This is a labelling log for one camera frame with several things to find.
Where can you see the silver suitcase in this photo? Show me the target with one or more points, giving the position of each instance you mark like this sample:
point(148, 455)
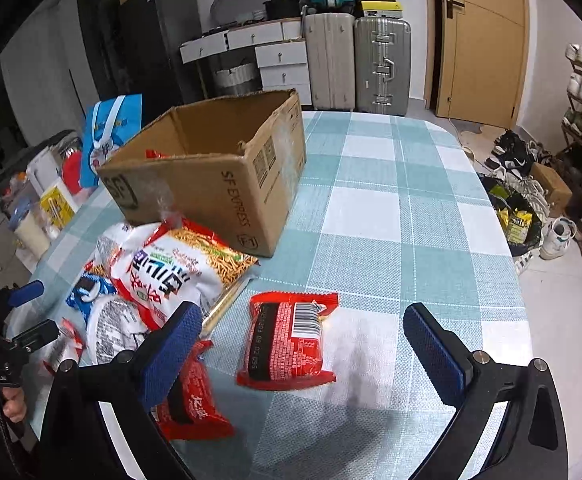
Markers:
point(383, 65)

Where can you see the white jar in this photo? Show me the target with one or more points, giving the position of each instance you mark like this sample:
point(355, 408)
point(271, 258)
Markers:
point(31, 232)

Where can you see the black cabinet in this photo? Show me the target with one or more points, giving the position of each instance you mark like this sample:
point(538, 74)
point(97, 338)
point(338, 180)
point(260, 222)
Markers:
point(161, 50)

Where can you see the blue white snack packet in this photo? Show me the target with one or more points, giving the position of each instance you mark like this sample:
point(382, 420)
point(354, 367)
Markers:
point(83, 297)

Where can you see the small cardboard box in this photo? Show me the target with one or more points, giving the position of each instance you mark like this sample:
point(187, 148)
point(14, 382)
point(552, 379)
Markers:
point(551, 187)

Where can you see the yellow black bag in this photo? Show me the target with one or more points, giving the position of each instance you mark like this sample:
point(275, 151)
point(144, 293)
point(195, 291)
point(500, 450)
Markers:
point(521, 220)

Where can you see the beige suitcase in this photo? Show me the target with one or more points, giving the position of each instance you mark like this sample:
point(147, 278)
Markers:
point(328, 60)

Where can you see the brown cardboard box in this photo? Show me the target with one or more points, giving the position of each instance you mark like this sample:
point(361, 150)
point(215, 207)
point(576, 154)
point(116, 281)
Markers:
point(211, 195)

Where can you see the white woven basket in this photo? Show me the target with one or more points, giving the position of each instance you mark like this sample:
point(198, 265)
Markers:
point(236, 80)

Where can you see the small red white packet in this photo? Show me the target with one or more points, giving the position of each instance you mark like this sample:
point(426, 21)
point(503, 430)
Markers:
point(68, 347)

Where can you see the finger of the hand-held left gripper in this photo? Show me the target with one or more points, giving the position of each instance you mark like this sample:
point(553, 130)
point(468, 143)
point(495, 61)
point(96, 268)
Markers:
point(26, 292)
point(36, 335)

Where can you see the noodle print snack bag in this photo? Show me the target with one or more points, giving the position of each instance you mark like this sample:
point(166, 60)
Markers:
point(186, 270)

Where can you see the wooden door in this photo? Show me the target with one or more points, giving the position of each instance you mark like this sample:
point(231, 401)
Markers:
point(486, 40)

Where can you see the red snack packet with barcode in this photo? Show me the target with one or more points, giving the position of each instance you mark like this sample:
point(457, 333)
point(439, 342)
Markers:
point(276, 345)

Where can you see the white drawer cabinet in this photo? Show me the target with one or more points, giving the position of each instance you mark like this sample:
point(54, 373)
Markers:
point(276, 55)

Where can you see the clear cracker packet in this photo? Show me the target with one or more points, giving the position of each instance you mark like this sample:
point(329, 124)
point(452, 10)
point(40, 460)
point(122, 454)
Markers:
point(226, 302)

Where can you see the white grey print snack packet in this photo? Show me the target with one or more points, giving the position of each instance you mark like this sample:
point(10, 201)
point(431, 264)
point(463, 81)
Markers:
point(113, 325)

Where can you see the blue cartoon bag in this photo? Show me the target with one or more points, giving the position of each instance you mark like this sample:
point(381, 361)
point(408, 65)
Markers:
point(101, 130)

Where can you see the yellow black box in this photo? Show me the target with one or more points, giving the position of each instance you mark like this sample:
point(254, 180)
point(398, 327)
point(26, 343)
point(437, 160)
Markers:
point(381, 9)

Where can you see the grey oval board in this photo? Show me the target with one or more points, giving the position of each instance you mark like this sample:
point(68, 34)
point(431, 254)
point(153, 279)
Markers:
point(236, 2)

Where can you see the black sneakers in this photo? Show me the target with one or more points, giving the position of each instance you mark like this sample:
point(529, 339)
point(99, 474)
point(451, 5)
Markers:
point(513, 152)

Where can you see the white silver snack bag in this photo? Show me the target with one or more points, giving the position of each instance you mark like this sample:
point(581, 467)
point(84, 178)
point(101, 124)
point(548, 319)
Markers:
point(113, 242)

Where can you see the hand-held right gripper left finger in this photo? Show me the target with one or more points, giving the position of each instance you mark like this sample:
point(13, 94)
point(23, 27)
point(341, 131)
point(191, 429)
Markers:
point(171, 355)

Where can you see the red container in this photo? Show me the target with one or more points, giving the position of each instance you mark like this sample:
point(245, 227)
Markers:
point(72, 172)

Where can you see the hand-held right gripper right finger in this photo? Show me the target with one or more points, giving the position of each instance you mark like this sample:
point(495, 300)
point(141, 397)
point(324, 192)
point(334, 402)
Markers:
point(436, 355)

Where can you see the white kettle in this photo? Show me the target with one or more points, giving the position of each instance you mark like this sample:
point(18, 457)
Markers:
point(43, 172)

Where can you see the red snack packet black stripe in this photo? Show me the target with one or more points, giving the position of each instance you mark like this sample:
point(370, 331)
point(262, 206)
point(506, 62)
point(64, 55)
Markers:
point(201, 405)

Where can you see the checked tablecloth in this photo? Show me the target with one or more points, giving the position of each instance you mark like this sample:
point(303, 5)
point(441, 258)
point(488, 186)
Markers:
point(396, 210)

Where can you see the white sneaker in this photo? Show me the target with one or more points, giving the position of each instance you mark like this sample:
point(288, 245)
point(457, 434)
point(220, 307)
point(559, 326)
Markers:
point(558, 237)

